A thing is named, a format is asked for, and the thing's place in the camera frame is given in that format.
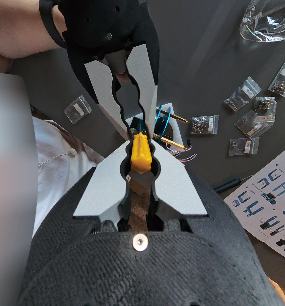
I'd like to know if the crumpled clear plastic wrap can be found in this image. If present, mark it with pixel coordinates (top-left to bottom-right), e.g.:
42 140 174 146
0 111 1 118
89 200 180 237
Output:
239 0 285 43

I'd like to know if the white cord with bead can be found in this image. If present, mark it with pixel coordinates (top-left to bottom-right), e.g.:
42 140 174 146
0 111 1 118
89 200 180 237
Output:
38 148 76 168

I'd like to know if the dark grey desk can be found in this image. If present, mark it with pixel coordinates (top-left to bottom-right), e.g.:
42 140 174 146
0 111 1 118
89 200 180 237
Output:
7 0 285 291

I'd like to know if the person's left forearm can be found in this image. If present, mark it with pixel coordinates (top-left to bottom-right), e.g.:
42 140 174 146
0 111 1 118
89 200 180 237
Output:
0 0 69 60

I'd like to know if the red white servo cable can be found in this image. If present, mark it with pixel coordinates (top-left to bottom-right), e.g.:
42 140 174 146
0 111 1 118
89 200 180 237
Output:
166 139 198 166

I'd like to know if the clear bag of hex nuts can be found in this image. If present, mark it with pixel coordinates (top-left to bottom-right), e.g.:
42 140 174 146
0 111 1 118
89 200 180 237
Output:
268 57 285 97

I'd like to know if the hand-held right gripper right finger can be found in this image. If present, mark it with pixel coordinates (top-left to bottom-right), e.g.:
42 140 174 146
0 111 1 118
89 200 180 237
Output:
147 141 209 231

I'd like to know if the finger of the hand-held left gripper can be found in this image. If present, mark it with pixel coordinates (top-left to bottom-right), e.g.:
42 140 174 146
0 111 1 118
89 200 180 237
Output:
125 43 159 140
84 60 131 141

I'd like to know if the black precision screwdriver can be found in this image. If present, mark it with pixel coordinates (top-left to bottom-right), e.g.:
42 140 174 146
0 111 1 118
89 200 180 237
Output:
213 175 254 194

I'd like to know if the printed instruction sheet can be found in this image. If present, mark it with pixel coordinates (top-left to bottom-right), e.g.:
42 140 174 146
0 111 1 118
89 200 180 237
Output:
223 142 285 266

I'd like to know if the blue round servo base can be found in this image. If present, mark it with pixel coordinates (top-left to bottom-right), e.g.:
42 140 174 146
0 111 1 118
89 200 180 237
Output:
129 103 189 151

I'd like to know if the white foam block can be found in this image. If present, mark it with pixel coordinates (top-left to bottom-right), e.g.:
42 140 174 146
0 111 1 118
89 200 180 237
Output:
123 103 181 153

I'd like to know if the clear bag of short screws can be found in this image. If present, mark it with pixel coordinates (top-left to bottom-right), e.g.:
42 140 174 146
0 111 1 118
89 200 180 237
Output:
191 115 220 135

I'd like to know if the empty clear zip bag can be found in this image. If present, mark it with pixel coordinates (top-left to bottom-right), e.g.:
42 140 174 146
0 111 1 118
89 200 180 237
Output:
64 95 93 124

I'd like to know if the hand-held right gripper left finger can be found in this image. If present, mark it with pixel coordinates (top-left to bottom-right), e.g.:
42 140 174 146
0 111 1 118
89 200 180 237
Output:
73 140 131 231

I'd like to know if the person's left hand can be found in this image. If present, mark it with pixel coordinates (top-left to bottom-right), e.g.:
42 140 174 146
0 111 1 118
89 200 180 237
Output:
115 72 131 83

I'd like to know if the clear bag of long screws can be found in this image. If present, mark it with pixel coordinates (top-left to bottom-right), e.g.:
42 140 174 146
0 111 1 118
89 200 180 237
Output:
224 77 262 112

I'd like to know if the yellow handled screwdriver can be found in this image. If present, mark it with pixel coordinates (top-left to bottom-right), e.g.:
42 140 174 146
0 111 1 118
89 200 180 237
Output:
130 133 153 174

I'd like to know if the clear bag of few screws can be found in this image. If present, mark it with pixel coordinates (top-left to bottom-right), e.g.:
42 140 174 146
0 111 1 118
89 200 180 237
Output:
234 109 271 138

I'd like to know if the clear bag of tiny nuts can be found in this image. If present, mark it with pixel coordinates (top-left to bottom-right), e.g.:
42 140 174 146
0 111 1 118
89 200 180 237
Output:
229 137 260 156

